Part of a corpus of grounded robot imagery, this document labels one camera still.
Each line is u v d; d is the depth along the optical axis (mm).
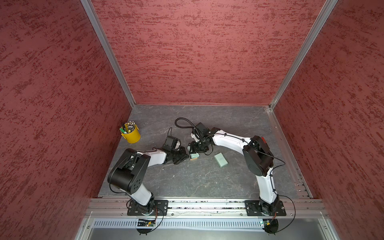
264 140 1025
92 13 727
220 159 895
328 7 710
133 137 942
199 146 809
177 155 810
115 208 759
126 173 463
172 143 758
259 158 525
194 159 903
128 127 874
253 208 740
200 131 755
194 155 875
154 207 735
